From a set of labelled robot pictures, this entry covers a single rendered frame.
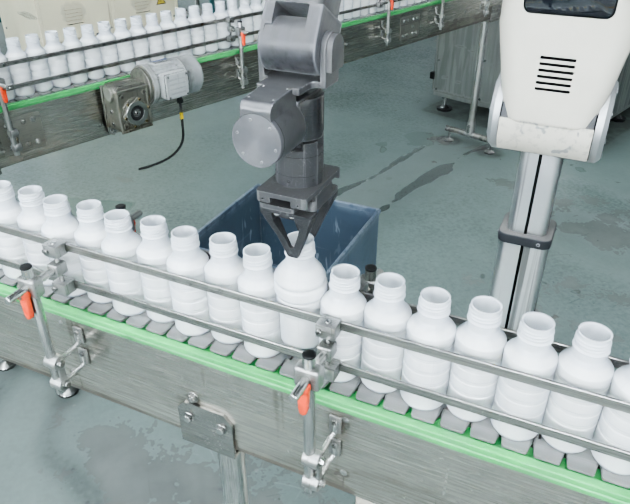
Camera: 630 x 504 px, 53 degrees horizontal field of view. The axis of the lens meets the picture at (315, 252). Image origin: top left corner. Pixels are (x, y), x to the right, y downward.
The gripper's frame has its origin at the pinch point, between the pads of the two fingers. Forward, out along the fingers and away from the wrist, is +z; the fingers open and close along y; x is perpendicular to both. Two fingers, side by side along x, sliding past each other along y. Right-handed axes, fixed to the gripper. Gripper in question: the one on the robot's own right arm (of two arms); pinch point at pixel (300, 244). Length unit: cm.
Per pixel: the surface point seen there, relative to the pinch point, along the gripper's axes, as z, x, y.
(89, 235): 6.4, -34.5, 1.5
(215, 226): 26, -39, -38
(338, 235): 32, -18, -57
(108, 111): 27, -113, -90
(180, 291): 10.7, -17.6, 2.9
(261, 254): 4.1, -6.6, -1.4
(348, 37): 24, -79, -210
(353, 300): 5.8, 7.9, 1.0
